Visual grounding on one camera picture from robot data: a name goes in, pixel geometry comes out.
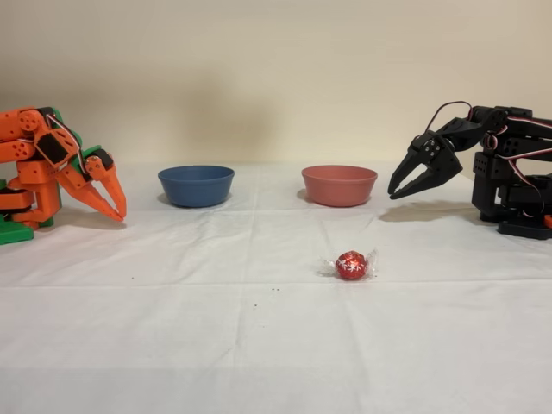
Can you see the green and orange gripper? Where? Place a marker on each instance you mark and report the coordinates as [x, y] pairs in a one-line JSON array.
[[96, 174]]

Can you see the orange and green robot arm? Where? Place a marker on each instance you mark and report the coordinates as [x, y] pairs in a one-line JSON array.
[[30, 172]]

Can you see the red candy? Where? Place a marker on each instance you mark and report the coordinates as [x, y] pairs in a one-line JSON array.
[[352, 266]]

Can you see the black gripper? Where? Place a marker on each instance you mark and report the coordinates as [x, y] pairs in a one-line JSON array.
[[424, 159]]

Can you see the red bowl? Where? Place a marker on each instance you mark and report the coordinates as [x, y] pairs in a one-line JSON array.
[[338, 185]]

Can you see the white tablecloth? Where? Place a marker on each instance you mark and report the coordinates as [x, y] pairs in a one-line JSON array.
[[276, 323]]

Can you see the blue bowl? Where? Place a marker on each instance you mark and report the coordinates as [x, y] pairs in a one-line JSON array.
[[196, 185]]

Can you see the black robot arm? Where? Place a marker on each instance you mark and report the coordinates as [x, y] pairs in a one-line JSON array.
[[487, 168]]

